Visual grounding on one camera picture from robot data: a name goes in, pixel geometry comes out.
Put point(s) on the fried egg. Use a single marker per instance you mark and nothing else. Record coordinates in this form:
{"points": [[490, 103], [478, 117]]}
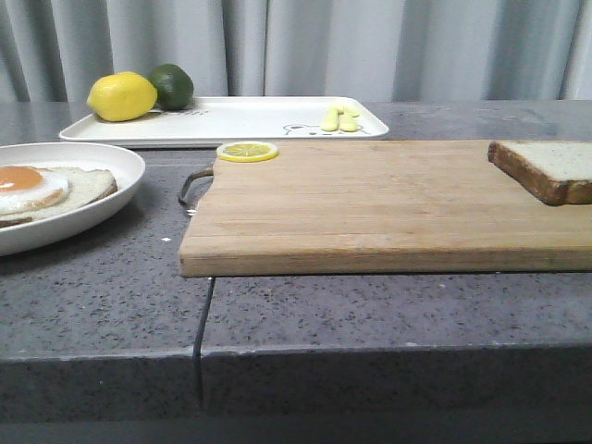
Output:
{"points": [[25, 188]]}

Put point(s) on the yellow plastic fork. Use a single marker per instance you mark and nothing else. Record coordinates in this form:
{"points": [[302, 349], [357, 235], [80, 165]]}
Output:
{"points": [[331, 120]]}

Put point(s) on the white rectangular bear tray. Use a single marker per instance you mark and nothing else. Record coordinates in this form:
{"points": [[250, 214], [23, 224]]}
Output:
{"points": [[215, 120]]}

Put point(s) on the metal cutting board handle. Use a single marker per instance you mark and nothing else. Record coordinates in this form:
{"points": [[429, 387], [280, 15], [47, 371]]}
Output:
{"points": [[188, 200]]}

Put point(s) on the lemon slice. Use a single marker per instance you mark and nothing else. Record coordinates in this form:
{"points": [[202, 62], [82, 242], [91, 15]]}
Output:
{"points": [[247, 151]]}

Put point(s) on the green lime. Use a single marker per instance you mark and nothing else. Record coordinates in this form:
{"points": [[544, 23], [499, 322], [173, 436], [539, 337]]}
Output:
{"points": [[174, 87]]}

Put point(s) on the white round plate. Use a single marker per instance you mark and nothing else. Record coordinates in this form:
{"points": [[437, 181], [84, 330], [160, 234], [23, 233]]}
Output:
{"points": [[127, 168]]}

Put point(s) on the yellow lemon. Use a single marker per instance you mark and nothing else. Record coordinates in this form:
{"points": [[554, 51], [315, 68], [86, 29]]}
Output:
{"points": [[122, 96]]}

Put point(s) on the grey pleated curtain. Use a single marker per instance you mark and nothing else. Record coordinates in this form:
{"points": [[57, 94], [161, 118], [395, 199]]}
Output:
{"points": [[371, 50]]}

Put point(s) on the wooden cutting board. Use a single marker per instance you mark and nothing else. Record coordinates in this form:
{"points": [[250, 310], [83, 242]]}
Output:
{"points": [[324, 207]]}

